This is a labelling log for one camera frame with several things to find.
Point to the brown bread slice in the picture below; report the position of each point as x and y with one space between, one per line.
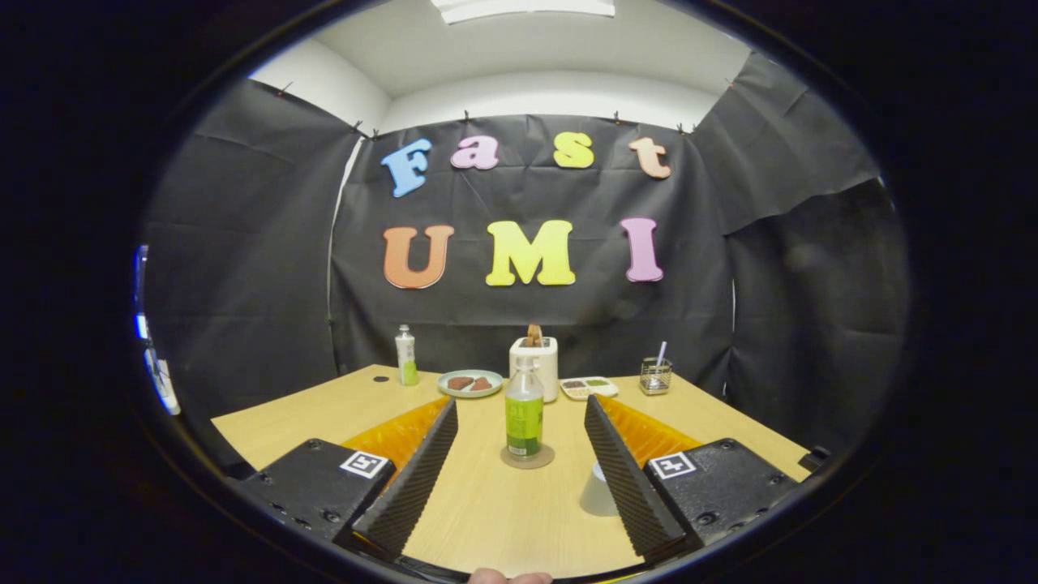
482 384
460 383

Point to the clear juice bottle green label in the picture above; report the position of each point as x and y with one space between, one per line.
525 422

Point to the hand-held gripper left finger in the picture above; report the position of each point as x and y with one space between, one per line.
413 487

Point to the white toaster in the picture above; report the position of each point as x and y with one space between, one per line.
549 373

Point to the white divided tray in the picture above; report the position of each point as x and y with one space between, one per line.
588 389

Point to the wooden table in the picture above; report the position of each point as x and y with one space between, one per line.
486 519

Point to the round brown coaster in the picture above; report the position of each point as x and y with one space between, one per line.
511 461

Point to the small white green bottle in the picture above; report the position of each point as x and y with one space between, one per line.
405 357

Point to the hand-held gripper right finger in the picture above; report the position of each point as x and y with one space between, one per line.
632 495

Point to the white cup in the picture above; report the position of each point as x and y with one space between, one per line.
598 495

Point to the pale green plate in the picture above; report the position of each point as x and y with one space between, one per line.
496 384

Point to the toast slice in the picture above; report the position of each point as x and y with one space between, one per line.
534 335

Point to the ceiling light panel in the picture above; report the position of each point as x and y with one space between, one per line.
519 6

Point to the black backdrop cloth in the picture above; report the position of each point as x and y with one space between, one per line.
568 316

